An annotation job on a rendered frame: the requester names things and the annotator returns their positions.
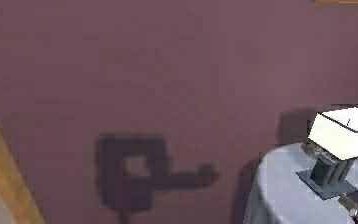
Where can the round grey-blue side table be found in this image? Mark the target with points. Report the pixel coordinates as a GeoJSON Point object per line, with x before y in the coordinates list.
{"type": "Point", "coordinates": [287, 190]}

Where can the white shade table lamp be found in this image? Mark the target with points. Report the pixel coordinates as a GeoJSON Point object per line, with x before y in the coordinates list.
{"type": "Point", "coordinates": [337, 136]}

